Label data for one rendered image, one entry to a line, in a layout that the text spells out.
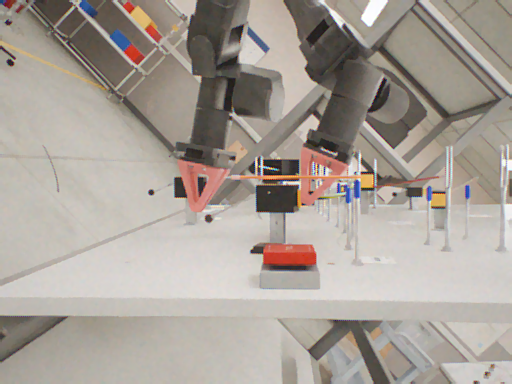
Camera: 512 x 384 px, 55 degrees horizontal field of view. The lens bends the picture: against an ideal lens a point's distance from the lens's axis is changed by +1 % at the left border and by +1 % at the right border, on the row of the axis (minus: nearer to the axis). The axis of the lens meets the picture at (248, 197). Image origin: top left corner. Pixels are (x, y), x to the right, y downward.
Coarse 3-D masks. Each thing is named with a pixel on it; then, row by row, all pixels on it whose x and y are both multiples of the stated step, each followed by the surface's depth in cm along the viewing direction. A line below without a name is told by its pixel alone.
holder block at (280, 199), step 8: (264, 184) 70; (272, 184) 70; (280, 184) 69; (288, 184) 69; (296, 184) 70; (256, 192) 70; (264, 192) 70; (272, 192) 70; (280, 192) 69; (288, 192) 69; (256, 200) 70; (264, 200) 70; (272, 200) 70; (280, 200) 69; (288, 200) 69; (256, 208) 70; (264, 208) 70; (272, 208) 70; (280, 208) 69; (288, 208) 69; (296, 208) 71
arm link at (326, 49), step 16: (288, 0) 79; (304, 0) 76; (320, 0) 77; (304, 16) 75; (320, 16) 72; (336, 16) 72; (304, 32) 74; (320, 32) 73; (336, 32) 68; (304, 48) 72; (320, 48) 70; (336, 48) 69; (320, 64) 70
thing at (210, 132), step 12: (204, 120) 71; (216, 120) 71; (228, 120) 72; (192, 132) 72; (204, 132) 71; (216, 132) 71; (228, 132) 73; (180, 144) 70; (192, 144) 69; (204, 144) 71; (216, 144) 71; (216, 156) 69
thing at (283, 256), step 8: (272, 248) 47; (280, 248) 47; (288, 248) 47; (296, 248) 47; (304, 248) 47; (312, 248) 47; (264, 256) 45; (272, 256) 45; (280, 256) 45; (288, 256) 45; (296, 256) 45; (304, 256) 45; (312, 256) 45; (272, 264) 45; (280, 264) 46; (288, 264) 46; (296, 264) 46; (304, 264) 46; (312, 264) 45
